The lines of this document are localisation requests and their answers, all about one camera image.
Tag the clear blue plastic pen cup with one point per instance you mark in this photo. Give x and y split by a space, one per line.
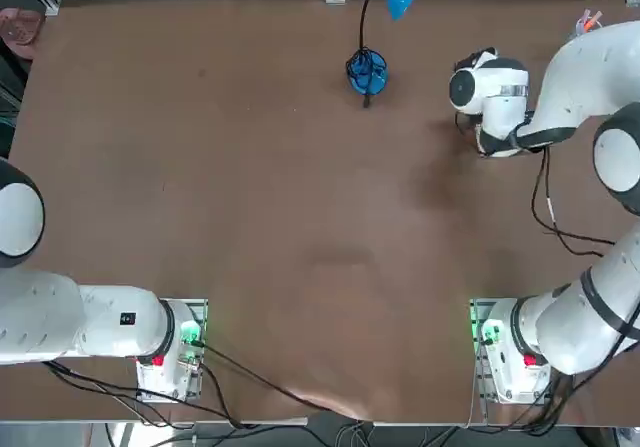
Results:
579 29

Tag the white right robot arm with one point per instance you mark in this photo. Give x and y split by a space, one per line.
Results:
575 82

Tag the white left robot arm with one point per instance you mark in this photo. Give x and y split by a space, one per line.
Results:
50 312

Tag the pink perforated plastic stool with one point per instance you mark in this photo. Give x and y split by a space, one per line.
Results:
20 27

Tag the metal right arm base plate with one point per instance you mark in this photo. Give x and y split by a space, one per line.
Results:
477 367

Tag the orange marker pen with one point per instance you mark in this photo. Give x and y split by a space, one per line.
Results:
594 19

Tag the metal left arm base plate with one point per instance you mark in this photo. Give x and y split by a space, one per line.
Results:
200 312

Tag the pink marker pen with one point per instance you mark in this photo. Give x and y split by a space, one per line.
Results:
583 18

